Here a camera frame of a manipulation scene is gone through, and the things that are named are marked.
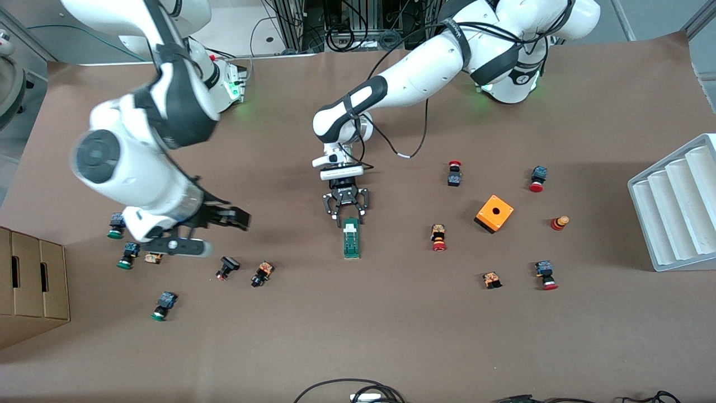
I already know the aluminium equipment rack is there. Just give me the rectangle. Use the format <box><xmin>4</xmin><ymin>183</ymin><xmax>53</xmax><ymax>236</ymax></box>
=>
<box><xmin>271</xmin><ymin>0</ymin><xmax>442</xmax><ymax>54</ymax></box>

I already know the black looped cable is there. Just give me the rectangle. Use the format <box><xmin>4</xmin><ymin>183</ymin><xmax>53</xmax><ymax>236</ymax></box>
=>
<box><xmin>293</xmin><ymin>378</ymin><xmax>406</xmax><ymax>403</ymax></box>

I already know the brown cardboard box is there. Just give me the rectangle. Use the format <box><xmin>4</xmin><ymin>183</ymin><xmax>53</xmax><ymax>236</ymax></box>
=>
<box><xmin>0</xmin><ymin>226</ymin><xmax>71</xmax><ymax>350</ymax></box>

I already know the black cable bundle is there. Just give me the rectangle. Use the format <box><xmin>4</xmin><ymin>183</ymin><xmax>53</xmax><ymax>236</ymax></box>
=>
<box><xmin>494</xmin><ymin>390</ymin><xmax>683</xmax><ymax>403</ymax></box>

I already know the black push button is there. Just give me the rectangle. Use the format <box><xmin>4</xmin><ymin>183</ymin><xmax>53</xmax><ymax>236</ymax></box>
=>
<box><xmin>215</xmin><ymin>256</ymin><xmax>241</xmax><ymax>281</ymax></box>

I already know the coiled black cable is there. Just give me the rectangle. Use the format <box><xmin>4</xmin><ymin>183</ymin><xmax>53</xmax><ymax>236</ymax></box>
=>
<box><xmin>326</xmin><ymin>24</ymin><xmax>357</xmax><ymax>52</ymax></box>

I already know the grey round stand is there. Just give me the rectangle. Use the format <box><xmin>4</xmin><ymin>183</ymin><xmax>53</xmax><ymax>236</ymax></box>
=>
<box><xmin>0</xmin><ymin>28</ymin><xmax>27</xmax><ymax>132</ymax></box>

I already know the white grey compartment tray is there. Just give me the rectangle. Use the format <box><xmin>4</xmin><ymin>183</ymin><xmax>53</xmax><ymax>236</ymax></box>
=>
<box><xmin>627</xmin><ymin>133</ymin><xmax>716</xmax><ymax>273</ymax></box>

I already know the teal cable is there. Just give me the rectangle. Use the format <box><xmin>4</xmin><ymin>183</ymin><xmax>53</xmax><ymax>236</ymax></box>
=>
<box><xmin>27</xmin><ymin>22</ymin><xmax>143</xmax><ymax>61</ymax></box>

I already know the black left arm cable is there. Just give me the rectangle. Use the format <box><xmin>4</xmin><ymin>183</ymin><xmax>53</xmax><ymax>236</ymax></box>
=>
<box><xmin>358</xmin><ymin>98</ymin><xmax>431</xmax><ymax>160</ymax></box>

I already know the black button orange contact block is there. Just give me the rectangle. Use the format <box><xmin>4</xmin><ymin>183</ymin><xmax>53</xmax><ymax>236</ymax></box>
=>
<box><xmin>250</xmin><ymin>260</ymin><xmax>275</xmax><ymax>288</ymax></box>

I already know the orange button enclosure box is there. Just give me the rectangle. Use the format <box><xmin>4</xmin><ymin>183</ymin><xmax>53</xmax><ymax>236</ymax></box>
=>
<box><xmin>474</xmin><ymin>194</ymin><xmax>515</xmax><ymax>235</ymax></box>

